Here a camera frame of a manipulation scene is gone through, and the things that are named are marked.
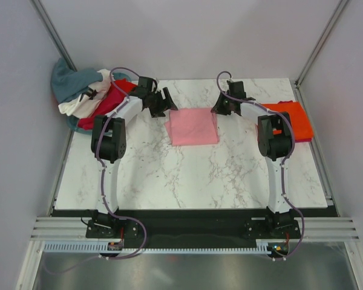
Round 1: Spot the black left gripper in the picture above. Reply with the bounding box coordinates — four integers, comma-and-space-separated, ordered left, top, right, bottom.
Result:
148, 88, 177, 119

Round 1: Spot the pink t-shirt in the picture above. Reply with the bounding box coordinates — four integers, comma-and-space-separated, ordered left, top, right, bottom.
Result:
165, 108, 220, 146

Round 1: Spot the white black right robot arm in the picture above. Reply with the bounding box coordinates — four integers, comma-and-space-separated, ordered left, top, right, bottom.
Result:
211, 80, 301, 238

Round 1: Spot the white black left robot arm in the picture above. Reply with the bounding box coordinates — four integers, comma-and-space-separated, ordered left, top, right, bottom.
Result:
86, 76, 178, 239

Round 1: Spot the red t-shirt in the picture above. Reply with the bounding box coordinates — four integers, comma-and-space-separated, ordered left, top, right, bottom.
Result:
109, 79, 137, 94

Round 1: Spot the crimson t-shirt in pile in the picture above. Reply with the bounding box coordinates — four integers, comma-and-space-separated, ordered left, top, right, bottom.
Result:
77, 88, 125, 131

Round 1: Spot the white t-shirt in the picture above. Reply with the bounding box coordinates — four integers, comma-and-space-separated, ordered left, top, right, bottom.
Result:
58, 69, 111, 119

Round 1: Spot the folded orange t-shirt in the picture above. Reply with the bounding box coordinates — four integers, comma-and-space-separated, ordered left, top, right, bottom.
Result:
260, 101, 315, 141

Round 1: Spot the teal blue t-shirt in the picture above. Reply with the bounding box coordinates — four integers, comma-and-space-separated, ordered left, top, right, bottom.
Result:
51, 58, 114, 105

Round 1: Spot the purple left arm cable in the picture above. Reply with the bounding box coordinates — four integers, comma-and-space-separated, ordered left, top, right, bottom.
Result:
95, 66, 149, 260

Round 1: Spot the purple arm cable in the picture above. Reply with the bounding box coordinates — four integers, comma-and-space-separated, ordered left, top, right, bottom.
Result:
216, 71, 306, 262
95, 66, 149, 260

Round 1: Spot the right aluminium table rail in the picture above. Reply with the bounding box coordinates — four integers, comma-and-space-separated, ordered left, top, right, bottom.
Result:
290, 82, 336, 206

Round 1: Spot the aluminium table rail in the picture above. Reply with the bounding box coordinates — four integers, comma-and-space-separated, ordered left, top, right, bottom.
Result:
46, 130, 73, 216
290, 82, 336, 206

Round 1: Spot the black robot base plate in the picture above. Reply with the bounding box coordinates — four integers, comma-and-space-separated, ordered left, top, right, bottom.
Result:
52, 206, 338, 248

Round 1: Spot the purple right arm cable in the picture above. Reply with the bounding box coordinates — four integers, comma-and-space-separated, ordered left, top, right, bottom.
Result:
216, 71, 306, 262

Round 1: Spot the left aluminium table rail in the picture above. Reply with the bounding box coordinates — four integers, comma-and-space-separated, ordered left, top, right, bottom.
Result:
46, 130, 73, 216

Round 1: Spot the white slotted cable duct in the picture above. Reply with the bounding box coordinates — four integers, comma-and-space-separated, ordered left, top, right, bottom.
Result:
43, 241, 289, 254

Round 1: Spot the right aluminium frame post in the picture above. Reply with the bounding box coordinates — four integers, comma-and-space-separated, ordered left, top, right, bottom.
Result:
293, 0, 351, 89

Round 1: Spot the aluminium frame post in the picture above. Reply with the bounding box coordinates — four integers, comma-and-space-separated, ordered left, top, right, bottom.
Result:
30, 0, 77, 71
293, 0, 351, 89

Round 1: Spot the left aluminium frame post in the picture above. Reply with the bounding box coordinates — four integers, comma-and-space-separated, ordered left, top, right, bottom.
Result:
30, 0, 77, 71

